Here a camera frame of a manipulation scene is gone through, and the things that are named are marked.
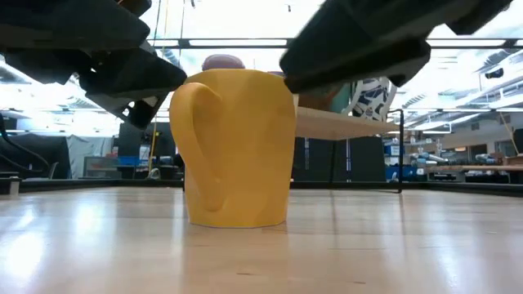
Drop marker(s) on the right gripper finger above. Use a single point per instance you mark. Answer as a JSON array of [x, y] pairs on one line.
[[367, 20], [351, 63]]

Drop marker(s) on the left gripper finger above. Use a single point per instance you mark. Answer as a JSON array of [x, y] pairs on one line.
[[135, 73], [139, 112]]

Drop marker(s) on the white blue patterned mug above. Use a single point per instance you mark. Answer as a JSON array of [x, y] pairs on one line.
[[374, 102]]

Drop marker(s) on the speckled teal brown mug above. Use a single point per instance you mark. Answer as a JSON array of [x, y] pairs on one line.
[[318, 100]]

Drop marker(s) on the yellow faceted mug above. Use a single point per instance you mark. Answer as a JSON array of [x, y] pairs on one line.
[[245, 155]]

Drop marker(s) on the black monitor screen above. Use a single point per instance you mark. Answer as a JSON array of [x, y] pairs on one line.
[[130, 141]]

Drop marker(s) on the black ceiling speaker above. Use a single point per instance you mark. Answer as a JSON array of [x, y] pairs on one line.
[[494, 73]]

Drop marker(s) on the wooden shelf black legs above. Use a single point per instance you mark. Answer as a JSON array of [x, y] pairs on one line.
[[335, 124]]

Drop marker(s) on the grey low cabinet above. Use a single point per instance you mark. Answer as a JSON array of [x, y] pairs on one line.
[[100, 167]]

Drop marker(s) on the grey cloth cover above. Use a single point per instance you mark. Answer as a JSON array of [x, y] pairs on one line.
[[75, 147]]

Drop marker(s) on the blue storage bins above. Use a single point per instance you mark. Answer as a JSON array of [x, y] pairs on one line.
[[392, 150]]

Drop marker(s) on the black room partition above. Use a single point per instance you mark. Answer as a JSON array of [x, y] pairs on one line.
[[318, 159]]

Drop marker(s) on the black backdrop curtain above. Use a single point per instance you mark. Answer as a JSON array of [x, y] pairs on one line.
[[41, 155]]

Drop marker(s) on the wooden workbench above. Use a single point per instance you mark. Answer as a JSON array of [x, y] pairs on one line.
[[470, 167]]

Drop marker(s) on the white table edge bracket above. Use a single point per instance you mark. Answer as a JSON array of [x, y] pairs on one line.
[[14, 185]]

